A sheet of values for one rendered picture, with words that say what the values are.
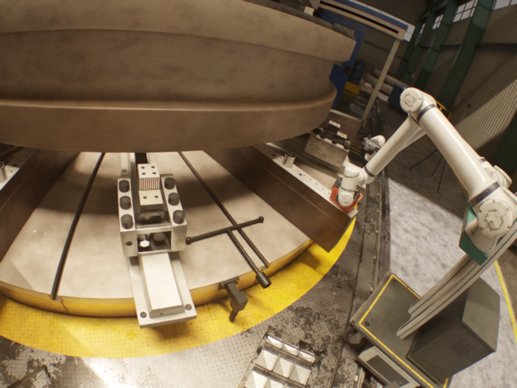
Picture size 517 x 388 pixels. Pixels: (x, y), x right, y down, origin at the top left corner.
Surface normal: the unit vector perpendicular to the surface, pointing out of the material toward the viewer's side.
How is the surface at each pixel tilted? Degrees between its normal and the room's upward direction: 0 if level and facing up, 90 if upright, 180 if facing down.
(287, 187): 90
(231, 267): 0
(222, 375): 0
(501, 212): 85
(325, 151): 90
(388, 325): 0
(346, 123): 90
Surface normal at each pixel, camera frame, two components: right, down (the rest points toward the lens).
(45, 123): 0.15, 0.64
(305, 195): -0.66, 0.31
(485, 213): -0.83, 0.16
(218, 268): 0.26, -0.76
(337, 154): -0.34, 0.50
